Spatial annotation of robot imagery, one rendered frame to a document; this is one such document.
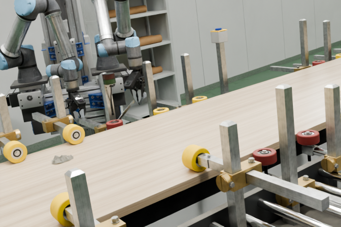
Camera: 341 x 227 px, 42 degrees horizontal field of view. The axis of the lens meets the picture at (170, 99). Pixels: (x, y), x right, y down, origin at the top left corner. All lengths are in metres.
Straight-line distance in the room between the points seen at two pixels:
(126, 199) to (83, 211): 0.35
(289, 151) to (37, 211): 0.77
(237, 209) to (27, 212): 0.61
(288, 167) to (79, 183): 0.69
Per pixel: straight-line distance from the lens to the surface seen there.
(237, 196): 1.30
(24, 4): 2.58
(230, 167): 1.26
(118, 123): 2.13
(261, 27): 7.42
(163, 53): 5.59
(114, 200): 1.37
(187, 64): 2.48
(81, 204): 1.03
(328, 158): 1.61
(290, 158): 1.43
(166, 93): 5.71
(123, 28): 2.83
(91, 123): 2.38
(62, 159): 1.77
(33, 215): 1.40
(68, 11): 3.06
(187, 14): 6.21
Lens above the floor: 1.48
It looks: 14 degrees down
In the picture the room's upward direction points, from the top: 8 degrees counter-clockwise
